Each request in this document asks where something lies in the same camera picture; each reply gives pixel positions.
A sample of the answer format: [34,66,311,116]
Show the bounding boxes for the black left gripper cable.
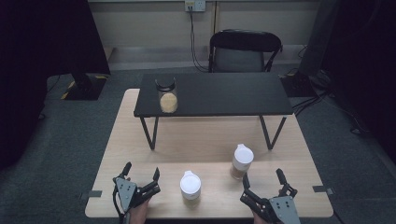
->
[112,186,126,224]

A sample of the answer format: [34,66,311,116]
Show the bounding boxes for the grey tape strip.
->
[312,185,336,196]
[78,189,104,201]

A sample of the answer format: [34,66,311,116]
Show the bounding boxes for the black folding chair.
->
[208,29,284,74]

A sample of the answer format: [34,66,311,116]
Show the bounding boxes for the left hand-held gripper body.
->
[112,175,162,215]

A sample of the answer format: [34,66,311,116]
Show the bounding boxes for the black curtain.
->
[321,0,396,162]
[0,0,111,171]

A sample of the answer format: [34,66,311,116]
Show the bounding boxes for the black lid glass jar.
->
[154,77,179,114]

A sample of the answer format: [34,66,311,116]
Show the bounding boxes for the person's right hand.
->
[252,212,269,224]

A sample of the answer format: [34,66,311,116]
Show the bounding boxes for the black stand base yellow tape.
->
[60,72,109,102]

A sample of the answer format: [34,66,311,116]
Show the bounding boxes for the black floor cables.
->
[291,69,373,138]

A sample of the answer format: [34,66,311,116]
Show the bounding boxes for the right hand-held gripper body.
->
[239,184,302,224]

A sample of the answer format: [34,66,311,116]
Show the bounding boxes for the black power cable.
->
[188,10,210,73]

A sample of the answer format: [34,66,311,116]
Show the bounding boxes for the black low shelf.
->
[134,72,294,151]

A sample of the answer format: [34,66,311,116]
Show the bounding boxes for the white wall outlet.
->
[184,0,206,13]

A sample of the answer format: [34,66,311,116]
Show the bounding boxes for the white lid glass jar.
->
[179,170,203,209]
[230,143,255,181]

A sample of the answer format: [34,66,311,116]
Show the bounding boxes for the person's left hand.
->
[128,198,150,224]

